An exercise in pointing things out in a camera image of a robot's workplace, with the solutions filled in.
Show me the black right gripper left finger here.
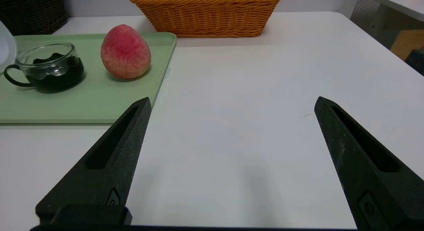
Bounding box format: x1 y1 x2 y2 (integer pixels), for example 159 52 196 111
36 97 152 225

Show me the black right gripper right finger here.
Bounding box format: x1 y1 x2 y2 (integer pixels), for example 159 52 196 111
314 97 424 230

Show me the red peach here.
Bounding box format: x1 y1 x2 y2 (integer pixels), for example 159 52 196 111
101 24 151 79

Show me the white tape roll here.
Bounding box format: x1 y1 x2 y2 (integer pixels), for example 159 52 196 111
0 21 17 74

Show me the dark brown wicker basket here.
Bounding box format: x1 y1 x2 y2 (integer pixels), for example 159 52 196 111
0 0 68 35

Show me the orange wicker basket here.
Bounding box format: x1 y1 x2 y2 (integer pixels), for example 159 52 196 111
130 0 286 38

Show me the light green plastic tray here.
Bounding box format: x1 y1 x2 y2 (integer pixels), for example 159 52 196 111
0 32 177 124

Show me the glass cup with black holder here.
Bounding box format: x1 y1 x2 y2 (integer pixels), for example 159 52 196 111
3 42 84 93

